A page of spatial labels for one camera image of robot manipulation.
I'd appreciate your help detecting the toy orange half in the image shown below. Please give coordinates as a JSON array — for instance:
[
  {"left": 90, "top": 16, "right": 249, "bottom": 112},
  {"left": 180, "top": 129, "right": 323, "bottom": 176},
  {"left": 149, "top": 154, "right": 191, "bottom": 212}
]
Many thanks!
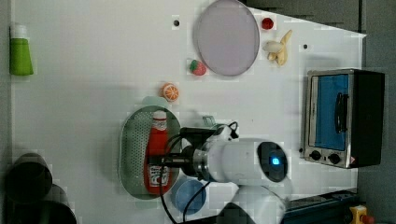
[{"left": 161, "top": 83, "right": 179, "bottom": 102}]

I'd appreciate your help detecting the green oval metal strainer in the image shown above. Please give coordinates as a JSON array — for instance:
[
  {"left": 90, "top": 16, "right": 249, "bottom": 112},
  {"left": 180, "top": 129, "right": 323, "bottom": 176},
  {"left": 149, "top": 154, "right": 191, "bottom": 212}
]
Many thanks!
[{"left": 118, "top": 96, "right": 180, "bottom": 200}]

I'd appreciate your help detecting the green metal cup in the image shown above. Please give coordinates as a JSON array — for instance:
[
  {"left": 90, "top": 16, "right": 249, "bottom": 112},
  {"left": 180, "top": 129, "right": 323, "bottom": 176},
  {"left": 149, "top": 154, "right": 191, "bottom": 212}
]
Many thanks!
[{"left": 203, "top": 116, "right": 221, "bottom": 130}]

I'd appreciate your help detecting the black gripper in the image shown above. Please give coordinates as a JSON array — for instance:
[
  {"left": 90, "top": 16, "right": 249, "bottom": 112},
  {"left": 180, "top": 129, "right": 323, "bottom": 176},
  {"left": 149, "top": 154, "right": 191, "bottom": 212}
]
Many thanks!
[{"left": 148, "top": 146, "right": 195, "bottom": 176}]

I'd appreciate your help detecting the red plush ketchup bottle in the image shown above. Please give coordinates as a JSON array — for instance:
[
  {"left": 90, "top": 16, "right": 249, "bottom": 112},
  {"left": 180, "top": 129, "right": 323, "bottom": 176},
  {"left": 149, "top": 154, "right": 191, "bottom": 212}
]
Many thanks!
[{"left": 144, "top": 110, "right": 172, "bottom": 195}]

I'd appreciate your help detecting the yellow red clamp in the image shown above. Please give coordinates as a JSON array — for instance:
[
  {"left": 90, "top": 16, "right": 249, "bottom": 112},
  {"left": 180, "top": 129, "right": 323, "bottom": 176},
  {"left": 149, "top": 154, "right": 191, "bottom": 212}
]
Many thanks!
[{"left": 349, "top": 205, "right": 375, "bottom": 224}]

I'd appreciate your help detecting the silver toaster oven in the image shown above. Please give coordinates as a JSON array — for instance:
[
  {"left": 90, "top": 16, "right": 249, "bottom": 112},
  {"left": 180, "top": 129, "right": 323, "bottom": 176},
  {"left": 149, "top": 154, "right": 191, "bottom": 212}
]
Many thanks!
[{"left": 304, "top": 69, "right": 385, "bottom": 169}]

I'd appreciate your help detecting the blue bowl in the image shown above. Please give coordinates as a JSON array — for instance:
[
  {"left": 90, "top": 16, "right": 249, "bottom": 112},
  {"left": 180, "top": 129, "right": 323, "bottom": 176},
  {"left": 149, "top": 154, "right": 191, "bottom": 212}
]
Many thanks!
[{"left": 171, "top": 176, "right": 206, "bottom": 215}]

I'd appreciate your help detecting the round grey plate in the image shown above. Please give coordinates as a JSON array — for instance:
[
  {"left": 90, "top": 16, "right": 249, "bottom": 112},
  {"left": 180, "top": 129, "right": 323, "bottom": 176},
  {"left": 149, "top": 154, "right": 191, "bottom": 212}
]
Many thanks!
[{"left": 194, "top": 0, "right": 260, "bottom": 76}]

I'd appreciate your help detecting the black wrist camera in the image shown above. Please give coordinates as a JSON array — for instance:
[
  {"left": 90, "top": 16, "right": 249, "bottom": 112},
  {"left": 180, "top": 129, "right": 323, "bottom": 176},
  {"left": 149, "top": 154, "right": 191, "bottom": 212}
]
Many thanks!
[{"left": 179, "top": 127, "right": 217, "bottom": 148}]

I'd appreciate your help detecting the green bottle white cap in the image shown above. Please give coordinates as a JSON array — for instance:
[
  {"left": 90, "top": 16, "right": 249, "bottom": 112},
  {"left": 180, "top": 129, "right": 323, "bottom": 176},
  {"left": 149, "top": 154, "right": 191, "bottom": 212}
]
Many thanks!
[{"left": 9, "top": 23, "right": 34, "bottom": 76}]

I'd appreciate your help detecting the small red toy fruit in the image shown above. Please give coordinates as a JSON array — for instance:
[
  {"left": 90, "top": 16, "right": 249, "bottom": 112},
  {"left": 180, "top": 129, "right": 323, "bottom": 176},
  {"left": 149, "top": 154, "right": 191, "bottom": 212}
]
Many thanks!
[{"left": 262, "top": 18, "right": 275, "bottom": 30}]

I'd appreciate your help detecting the peeled toy banana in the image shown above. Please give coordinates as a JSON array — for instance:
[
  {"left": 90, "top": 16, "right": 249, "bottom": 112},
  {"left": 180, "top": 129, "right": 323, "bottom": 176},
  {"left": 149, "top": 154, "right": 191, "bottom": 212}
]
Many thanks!
[{"left": 262, "top": 30, "right": 292, "bottom": 66}]

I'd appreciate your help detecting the dark cylinder container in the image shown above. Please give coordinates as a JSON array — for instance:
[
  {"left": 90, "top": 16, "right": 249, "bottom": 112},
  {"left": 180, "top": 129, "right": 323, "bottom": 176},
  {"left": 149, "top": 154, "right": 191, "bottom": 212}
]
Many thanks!
[{"left": 6, "top": 153, "right": 52, "bottom": 204}]

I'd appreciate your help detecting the red toy strawberry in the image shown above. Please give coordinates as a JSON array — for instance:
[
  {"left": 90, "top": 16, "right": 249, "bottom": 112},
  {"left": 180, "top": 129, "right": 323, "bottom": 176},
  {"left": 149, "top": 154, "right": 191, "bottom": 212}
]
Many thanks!
[{"left": 190, "top": 60, "right": 206, "bottom": 76}]

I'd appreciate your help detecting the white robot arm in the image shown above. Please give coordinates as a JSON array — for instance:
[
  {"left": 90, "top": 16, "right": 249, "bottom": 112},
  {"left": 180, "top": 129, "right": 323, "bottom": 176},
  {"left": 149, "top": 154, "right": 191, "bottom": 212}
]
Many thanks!
[{"left": 148, "top": 139, "right": 292, "bottom": 224}]

